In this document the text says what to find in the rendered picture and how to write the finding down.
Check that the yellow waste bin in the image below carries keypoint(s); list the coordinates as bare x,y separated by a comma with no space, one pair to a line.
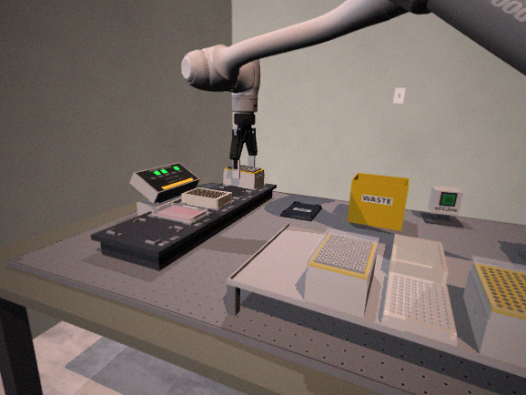
378,201

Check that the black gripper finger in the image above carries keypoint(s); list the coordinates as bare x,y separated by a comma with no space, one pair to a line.
235,151
252,147

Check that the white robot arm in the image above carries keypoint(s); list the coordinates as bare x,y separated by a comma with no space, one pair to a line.
499,26

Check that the black flat pad with label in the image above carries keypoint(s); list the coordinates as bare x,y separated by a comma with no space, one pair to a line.
301,211

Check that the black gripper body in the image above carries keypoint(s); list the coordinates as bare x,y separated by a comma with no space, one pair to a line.
242,120

